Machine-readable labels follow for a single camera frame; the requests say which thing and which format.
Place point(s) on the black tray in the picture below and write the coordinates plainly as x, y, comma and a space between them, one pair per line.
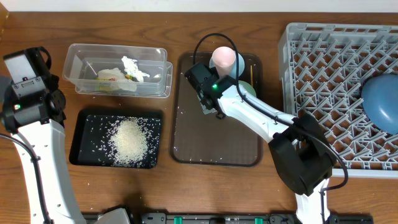
81, 121

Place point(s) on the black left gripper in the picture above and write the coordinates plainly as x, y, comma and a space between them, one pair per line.
53, 83

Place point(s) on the light blue small bowl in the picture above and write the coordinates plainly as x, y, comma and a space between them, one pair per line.
233, 71

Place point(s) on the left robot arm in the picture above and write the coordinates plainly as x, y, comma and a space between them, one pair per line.
41, 148

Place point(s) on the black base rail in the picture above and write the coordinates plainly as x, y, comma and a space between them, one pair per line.
161, 218

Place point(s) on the grey dishwasher rack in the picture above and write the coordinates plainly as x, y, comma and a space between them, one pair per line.
322, 68

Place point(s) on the pink plastic cup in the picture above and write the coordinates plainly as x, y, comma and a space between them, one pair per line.
224, 59

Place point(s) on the brown serving tray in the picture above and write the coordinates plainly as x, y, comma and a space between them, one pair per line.
201, 138

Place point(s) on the clear plastic bin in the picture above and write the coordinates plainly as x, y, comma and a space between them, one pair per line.
84, 61

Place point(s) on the mint green bowl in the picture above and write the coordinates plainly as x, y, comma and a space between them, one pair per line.
246, 88

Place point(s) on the wooden chopstick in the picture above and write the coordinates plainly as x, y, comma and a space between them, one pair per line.
251, 76

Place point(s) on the white rice pile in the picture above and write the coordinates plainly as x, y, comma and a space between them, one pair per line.
121, 141

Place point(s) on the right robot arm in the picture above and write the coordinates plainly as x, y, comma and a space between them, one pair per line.
302, 157

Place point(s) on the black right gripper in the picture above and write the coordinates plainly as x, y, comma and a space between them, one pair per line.
203, 101

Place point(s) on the yellow green snack wrapper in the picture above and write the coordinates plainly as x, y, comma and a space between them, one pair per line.
129, 76

